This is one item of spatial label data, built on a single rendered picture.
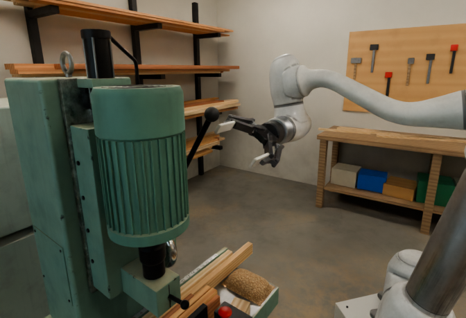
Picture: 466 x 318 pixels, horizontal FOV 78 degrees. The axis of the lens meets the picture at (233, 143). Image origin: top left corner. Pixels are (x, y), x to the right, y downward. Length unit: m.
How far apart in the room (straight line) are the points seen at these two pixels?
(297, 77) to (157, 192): 0.58
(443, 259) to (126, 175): 0.70
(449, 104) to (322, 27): 3.12
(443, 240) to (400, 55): 3.00
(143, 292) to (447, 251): 0.68
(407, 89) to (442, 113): 2.80
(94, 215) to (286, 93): 0.65
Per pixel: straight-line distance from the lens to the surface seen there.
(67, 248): 0.84
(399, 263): 1.10
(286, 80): 0.96
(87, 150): 0.69
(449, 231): 0.81
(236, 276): 0.96
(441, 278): 0.86
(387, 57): 3.70
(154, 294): 0.73
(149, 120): 0.54
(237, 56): 4.40
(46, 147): 0.76
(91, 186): 0.71
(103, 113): 0.56
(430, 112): 0.89
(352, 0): 3.86
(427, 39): 3.68
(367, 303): 1.33
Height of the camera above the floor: 1.53
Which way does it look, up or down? 14 degrees down
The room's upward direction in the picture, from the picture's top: straight up
